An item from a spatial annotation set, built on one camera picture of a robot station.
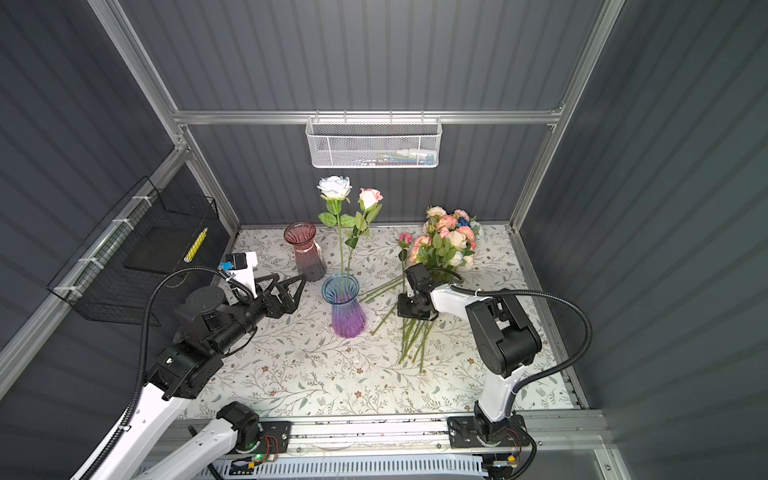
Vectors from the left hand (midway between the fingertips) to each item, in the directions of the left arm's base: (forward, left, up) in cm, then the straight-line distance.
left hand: (292, 277), depth 65 cm
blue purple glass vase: (+5, -9, -27) cm, 29 cm away
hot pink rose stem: (+36, -29, -29) cm, 55 cm away
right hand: (+8, -27, -32) cm, 43 cm away
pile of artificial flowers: (+26, -42, -22) cm, 54 cm away
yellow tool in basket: (+16, +29, -5) cm, 33 cm away
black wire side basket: (+5, +43, -4) cm, 43 cm away
